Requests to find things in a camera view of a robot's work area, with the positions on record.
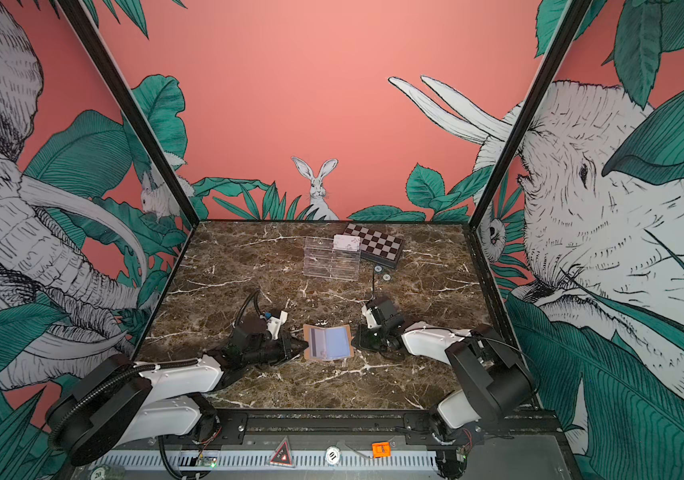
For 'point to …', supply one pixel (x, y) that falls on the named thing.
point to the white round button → (332, 455)
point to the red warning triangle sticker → (282, 456)
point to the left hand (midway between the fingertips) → (311, 342)
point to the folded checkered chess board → (376, 246)
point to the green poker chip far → (378, 268)
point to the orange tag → (381, 449)
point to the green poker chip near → (386, 277)
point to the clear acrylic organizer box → (320, 259)
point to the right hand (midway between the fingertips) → (349, 341)
